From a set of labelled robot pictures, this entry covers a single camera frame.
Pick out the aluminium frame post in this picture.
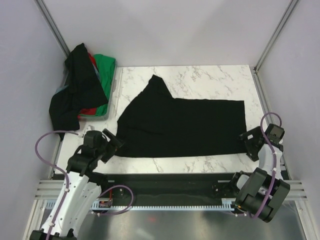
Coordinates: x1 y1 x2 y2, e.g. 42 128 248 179
253 0 300 75
34 0 70 57

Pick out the aluminium front rail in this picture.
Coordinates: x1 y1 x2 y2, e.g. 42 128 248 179
34 179 307 201

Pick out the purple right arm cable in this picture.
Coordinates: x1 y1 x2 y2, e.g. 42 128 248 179
229 111 284 219

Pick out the white slotted cable duct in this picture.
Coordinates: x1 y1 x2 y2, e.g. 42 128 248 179
46 197 241 210

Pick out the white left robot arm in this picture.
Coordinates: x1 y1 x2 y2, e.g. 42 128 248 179
29 129 123 240

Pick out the clear plastic bin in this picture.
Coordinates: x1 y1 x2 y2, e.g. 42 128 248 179
49 54 117 124

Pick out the right aluminium frame post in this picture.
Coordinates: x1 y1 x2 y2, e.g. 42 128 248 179
253 0 300 75

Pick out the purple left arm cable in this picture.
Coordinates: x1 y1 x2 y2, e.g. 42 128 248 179
34 129 134 240

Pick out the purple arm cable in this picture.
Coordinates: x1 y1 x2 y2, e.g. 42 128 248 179
34 129 134 240
229 111 284 219

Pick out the green t shirt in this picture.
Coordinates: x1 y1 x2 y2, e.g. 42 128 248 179
93 54 116 117

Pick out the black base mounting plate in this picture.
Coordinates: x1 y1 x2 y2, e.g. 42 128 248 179
101 173 236 206

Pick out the black t shirt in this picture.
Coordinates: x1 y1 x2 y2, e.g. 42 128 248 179
116 75 247 158
49 43 107 131

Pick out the left aluminium frame post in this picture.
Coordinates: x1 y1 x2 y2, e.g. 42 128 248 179
34 0 70 57

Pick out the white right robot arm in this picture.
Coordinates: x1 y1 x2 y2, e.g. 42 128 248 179
229 123 291 223

